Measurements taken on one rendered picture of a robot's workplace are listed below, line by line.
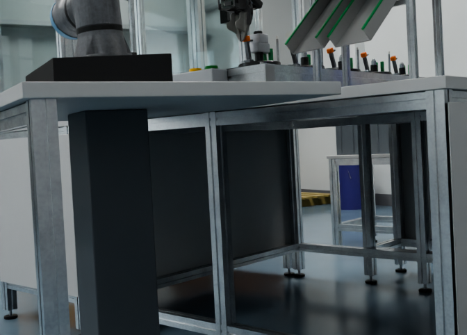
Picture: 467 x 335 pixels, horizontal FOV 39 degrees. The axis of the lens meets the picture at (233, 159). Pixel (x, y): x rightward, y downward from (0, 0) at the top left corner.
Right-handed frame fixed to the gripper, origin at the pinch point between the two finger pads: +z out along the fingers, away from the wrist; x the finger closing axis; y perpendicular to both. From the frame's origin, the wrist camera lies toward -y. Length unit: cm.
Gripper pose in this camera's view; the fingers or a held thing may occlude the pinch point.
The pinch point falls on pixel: (242, 37)
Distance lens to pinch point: 213.1
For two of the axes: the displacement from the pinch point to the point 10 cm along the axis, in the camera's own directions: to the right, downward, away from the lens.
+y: -6.7, 0.5, -7.4
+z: 0.5, 10.0, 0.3
